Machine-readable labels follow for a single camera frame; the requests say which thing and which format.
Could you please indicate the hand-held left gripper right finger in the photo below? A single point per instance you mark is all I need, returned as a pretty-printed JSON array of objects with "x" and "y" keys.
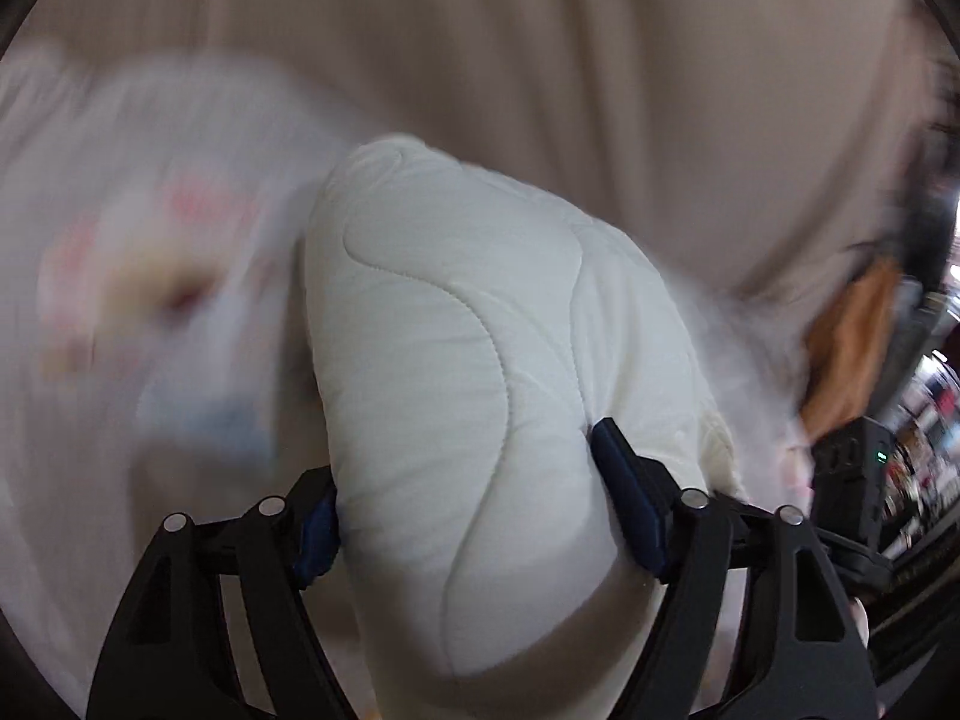
[{"x": 626, "y": 499}]

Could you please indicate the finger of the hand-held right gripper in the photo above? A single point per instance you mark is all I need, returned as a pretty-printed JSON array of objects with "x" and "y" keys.
[{"x": 862, "y": 562}]

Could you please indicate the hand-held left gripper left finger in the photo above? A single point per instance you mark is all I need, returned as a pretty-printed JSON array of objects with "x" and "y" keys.
[{"x": 320, "y": 532}]

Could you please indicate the person's right hand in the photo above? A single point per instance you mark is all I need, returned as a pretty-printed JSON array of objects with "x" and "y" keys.
[{"x": 860, "y": 622}]

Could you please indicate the dark cluttered shelf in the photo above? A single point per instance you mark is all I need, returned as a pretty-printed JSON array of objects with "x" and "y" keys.
[{"x": 926, "y": 450}]

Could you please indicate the orange brown object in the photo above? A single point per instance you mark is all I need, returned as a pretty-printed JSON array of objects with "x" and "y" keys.
[{"x": 851, "y": 345}]

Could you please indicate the floral fleece blanket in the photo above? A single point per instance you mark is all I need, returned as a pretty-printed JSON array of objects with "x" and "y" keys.
[{"x": 150, "y": 255}]

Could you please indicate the beige sofa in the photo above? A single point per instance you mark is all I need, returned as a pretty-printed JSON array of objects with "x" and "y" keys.
[{"x": 562, "y": 52}]

